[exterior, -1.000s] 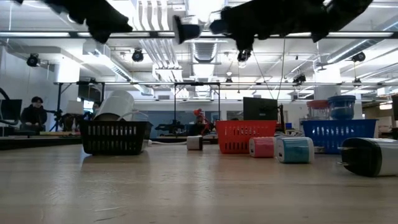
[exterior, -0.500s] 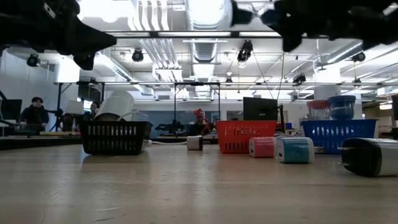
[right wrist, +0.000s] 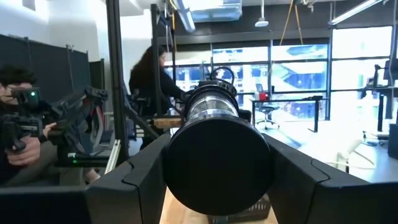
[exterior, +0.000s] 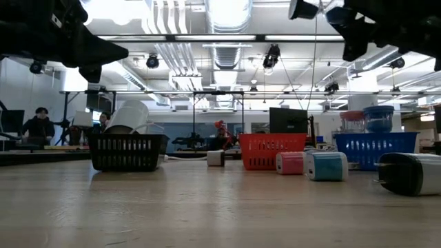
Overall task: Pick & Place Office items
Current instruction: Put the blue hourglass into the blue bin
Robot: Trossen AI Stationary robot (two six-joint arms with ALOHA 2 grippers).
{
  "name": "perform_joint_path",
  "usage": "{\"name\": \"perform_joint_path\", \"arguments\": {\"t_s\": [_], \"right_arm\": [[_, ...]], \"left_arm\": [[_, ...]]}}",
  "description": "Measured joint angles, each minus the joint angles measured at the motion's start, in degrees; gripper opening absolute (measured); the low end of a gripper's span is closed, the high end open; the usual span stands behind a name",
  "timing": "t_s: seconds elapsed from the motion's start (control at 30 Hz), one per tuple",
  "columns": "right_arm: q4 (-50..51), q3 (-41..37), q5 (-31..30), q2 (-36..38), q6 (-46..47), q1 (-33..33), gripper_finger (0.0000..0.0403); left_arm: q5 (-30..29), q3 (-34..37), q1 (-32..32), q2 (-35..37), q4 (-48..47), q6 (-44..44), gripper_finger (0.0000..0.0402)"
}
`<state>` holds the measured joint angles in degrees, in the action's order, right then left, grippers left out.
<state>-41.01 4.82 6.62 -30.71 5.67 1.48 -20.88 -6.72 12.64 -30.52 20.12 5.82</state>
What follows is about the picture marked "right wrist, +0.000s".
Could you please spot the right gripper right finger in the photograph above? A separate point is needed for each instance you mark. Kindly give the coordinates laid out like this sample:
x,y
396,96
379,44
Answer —
x,y
326,205

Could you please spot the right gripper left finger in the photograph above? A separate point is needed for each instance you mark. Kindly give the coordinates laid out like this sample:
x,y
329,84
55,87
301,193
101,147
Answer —
x,y
93,205

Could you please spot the blue sand timer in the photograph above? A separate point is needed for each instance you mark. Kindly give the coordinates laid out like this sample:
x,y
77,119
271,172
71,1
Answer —
x,y
217,165

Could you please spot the black office chair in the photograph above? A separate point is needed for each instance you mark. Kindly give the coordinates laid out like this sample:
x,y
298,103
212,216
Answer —
x,y
267,109

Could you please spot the black plastic basket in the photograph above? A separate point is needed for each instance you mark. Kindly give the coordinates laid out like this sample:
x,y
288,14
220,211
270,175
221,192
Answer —
x,y
258,211

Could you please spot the person's hand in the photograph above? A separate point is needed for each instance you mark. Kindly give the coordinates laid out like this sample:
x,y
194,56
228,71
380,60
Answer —
x,y
49,129
25,152

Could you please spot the black computer case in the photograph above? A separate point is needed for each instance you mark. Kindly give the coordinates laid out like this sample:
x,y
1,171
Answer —
x,y
393,140

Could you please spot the red container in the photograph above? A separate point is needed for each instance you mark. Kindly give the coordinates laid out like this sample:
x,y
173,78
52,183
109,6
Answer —
x,y
263,96

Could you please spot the person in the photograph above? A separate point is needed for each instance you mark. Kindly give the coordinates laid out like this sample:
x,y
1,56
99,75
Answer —
x,y
146,81
18,77

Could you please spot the black partition panel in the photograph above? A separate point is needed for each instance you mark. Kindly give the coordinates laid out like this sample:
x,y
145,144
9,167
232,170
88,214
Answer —
x,y
56,68

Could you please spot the white pendant lamp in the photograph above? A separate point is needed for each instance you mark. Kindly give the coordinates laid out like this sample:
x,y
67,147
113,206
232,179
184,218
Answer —
x,y
261,22

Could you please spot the long ceiling light bar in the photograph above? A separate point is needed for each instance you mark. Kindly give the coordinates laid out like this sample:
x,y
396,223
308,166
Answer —
x,y
354,11

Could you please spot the white bracket strip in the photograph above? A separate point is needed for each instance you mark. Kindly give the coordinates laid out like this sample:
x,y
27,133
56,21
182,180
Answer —
x,y
112,155

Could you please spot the black aluminium frame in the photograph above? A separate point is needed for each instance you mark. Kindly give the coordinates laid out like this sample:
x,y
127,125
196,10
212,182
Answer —
x,y
116,93

